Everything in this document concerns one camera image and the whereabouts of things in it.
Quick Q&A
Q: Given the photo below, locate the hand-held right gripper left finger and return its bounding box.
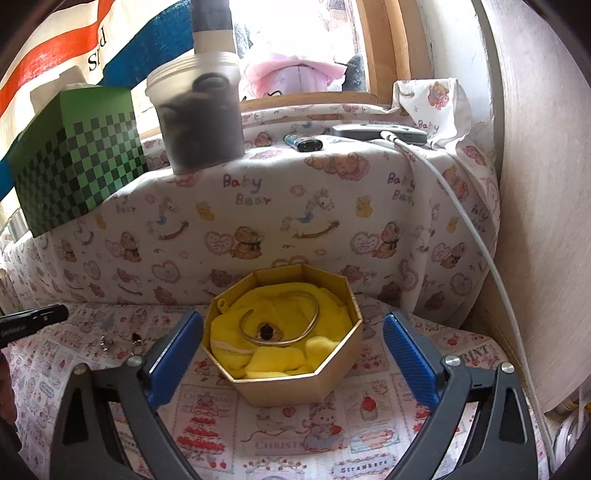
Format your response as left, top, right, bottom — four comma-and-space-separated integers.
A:
48, 310, 206, 480

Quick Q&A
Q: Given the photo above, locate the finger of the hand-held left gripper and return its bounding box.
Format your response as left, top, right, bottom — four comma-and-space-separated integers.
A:
0, 304, 70, 348

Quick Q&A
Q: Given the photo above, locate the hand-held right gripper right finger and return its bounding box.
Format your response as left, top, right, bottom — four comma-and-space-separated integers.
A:
382, 310, 539, 480

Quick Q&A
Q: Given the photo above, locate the gold octagonal jewelry box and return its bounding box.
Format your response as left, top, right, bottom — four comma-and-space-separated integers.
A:
203, 263, 363, 408

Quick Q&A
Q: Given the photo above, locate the yellow cloth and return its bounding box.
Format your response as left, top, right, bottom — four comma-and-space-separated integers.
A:
210, 282, 354, 380

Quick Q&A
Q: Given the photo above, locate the gold bangle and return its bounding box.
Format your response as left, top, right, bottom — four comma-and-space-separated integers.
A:
239, 291, 320, 347

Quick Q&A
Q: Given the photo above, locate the green checkered tissue box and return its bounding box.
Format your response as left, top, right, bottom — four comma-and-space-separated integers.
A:
9, 85, 149, 237

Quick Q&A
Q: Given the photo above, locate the bear print cloth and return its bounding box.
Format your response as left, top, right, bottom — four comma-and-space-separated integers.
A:
0, 78, 502, 324

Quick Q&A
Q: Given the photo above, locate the light wooden panel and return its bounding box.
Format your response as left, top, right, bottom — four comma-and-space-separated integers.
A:
471, 0, 591, 416

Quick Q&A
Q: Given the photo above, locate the white tissue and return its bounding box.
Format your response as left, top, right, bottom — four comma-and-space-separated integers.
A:
30, 65, 86, 107

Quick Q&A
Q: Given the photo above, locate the grey power bank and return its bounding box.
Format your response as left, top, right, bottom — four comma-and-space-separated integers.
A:
331, 124, 429, 147

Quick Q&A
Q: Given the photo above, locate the clear plastic jar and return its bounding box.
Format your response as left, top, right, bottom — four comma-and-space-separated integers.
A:
145, 52, 245, 175

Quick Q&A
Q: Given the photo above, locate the blue lighter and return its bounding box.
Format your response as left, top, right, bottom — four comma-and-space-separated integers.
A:
284, 134, 322, 153

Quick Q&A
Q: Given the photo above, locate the striped curtain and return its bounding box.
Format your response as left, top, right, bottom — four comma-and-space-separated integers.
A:
0, 0, 234, 204

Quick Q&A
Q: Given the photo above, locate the dark fabric item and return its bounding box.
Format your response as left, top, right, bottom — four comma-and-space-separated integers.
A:
344, 55, 368, 90

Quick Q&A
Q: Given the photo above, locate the pink fabric item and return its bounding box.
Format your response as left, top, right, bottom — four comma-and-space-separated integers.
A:
240, 53, 347, 97

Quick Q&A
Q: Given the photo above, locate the white charging cable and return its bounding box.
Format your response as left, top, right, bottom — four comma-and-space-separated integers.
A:
381, 130, 557, 476

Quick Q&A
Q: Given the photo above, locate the wooden window frame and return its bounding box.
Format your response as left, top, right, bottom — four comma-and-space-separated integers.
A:
240, 0, 411, 112

